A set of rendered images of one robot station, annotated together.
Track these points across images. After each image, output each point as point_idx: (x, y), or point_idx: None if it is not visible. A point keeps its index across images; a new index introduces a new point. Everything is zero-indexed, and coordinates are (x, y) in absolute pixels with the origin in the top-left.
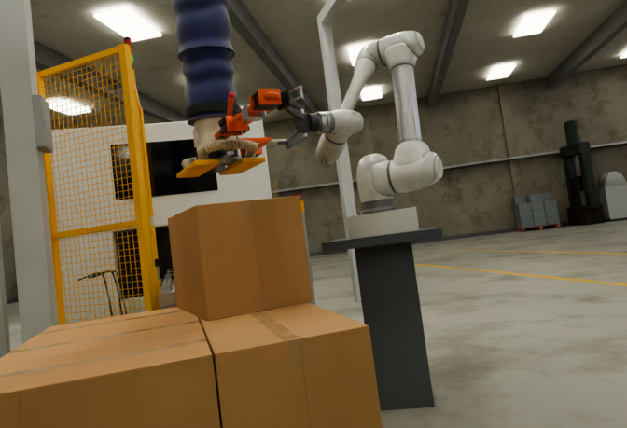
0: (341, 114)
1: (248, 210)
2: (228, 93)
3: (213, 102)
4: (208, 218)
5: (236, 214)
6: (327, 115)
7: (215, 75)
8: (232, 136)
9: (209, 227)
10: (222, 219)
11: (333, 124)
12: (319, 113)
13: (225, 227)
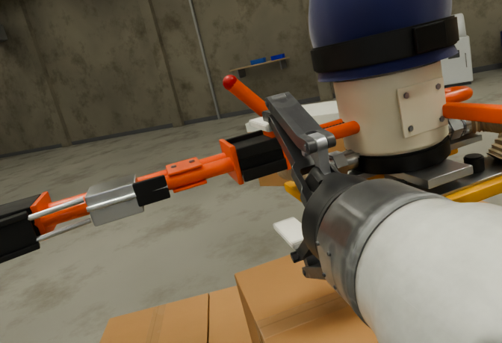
0: (384, 296)
1: (261, 342)
2: (332, 19)
3: (311, 51)
4: (243, 303)
5: (255, 332)
6: (338, 246)
7: None
8: (373, 128)
9: (246, 317)
10: (249, 320)
11: (363, 319)
12: (329, 208)
13: (254, 335)
